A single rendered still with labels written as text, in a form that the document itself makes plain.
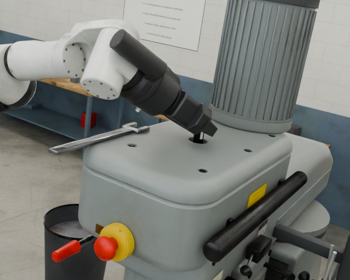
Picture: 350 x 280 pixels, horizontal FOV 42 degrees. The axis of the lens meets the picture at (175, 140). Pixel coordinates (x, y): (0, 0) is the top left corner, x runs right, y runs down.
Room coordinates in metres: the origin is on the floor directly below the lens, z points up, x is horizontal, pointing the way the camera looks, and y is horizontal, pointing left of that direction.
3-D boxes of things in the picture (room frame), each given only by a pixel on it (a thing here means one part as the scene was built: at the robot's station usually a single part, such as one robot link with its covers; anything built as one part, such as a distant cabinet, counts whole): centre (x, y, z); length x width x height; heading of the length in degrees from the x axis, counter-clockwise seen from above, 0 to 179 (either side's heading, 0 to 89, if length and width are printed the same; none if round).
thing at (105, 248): (0.64, 0.08, 1.76); 0.04 x 0.03 x 0.04; 60
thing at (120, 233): (0.66, 0.07, 1.76); 0.06 x 0.02 x 0.06; 60
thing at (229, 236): (0.81, -0.19, 1.79); 0.45 x 0.04 x 0.04; 150
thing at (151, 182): (0.87, -0.05, 1.81); 0.47 x 0.26 x 0.16; 150
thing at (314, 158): (1.29, -0.29, 1.66); 0.80 x 0.23 x 0.20; 150
